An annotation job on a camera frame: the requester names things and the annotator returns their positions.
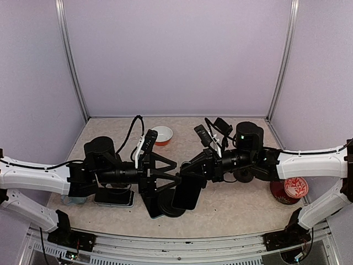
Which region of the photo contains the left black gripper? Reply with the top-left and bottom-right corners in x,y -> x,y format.
96,151 -> 181,198

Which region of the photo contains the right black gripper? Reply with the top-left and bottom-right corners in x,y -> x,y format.
181,147 -> 255,183

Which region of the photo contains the black pole phone stand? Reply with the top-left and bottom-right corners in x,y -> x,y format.
157,189 -> 185,218
214,118 -> 233,147

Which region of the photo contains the black teal phone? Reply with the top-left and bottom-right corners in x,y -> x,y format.
172,174 -> 206,210

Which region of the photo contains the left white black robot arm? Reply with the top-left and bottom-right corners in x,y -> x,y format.
1,136 -> 181,246

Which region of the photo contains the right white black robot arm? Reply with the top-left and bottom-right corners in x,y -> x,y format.
172,121 -> 352,245

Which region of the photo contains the middle black phone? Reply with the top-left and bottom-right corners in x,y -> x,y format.
141,194 -> 164,219

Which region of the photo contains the right flat black phone stand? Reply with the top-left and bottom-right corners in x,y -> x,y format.
233,169 -> 254,183

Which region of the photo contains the left stacked black phone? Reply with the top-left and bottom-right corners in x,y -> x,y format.
94,188 -> 135,207

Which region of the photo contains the orange white bowl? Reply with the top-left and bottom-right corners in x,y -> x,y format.
152,126 -> 173,146

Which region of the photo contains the dark red saucer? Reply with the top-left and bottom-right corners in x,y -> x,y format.
270,181 -> 300,205

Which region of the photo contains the light blue mug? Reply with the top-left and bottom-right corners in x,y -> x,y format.
61,195 -> 88,206

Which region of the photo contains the red patterned bowl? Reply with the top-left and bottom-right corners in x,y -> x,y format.
284,177 -> 309,199

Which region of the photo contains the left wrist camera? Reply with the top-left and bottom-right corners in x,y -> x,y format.
130,129 -> 158,167

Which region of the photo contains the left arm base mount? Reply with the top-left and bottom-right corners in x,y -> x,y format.
47,210 -> 96,252

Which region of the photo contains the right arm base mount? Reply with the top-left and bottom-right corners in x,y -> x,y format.
263,208 -> 312,251

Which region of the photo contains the right aluminium frame post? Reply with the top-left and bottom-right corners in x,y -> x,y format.
266,0 -> 299,123

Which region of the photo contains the aluminium frame post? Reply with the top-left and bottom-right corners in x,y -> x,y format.
55,0 -> 90,123
266,0 -> 299,123

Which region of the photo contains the left aluminium frame post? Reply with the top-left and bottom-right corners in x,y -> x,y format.
55,0 -> 90,123

